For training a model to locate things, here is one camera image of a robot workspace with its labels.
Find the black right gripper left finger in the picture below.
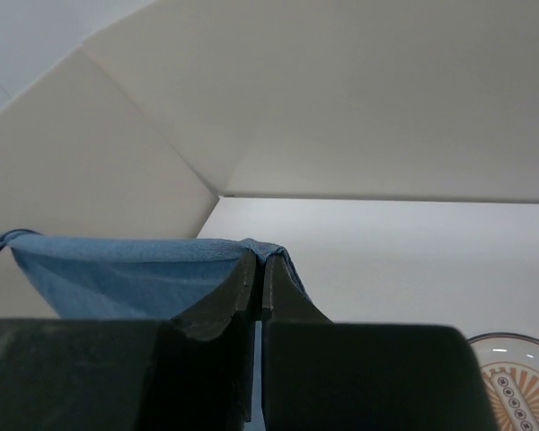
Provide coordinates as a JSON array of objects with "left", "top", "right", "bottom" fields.
[{"left": 0, "top": 252, "right": 256, "bottom": 430}]

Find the blue cloth placemat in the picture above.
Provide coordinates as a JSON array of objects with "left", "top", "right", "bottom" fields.
[{"left": 0, "top": 229, "right": 305, "bottom": 319}]

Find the orange sunburst patterned plate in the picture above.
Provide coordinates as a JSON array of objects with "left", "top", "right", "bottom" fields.
[{"left": 468, "top": 332, "right": 539, "bottom": 431}]

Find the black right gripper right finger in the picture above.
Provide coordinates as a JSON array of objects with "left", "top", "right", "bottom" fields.
[{"left": 261, "top": 256, "right": 497, "bottom": 430}]

